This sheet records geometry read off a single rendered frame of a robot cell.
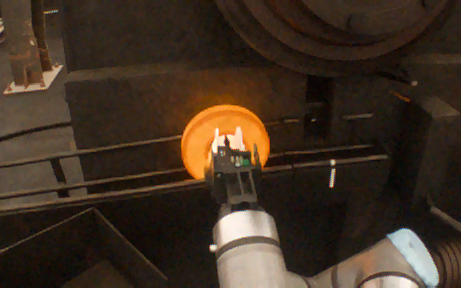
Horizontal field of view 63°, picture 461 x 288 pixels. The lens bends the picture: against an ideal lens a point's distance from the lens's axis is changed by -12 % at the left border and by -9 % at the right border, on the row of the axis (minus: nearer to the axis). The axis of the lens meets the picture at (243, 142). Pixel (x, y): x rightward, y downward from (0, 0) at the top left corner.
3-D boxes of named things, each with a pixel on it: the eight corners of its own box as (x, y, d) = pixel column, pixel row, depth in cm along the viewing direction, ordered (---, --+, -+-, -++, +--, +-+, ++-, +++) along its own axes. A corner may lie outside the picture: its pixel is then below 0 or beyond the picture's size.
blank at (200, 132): (175, 112, 72) (175, 120, 69) (262, 97, 74) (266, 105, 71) (189, 184, 80) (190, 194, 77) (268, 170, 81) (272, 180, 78)
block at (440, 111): (387, 187, 95) (405, 93, 83) (415, 183, 96) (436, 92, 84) (407, 215, 86) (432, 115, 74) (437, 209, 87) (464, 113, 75)
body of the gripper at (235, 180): (257, 139, 64) (272, 201, 56) (253, 175, 70) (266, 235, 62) (207, 143, 63) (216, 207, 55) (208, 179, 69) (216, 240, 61)
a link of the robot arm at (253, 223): (276, 264, 60) (211, 271, 58) (270, 236, 63) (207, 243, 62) (284, 232, 53) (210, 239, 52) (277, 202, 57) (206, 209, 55)
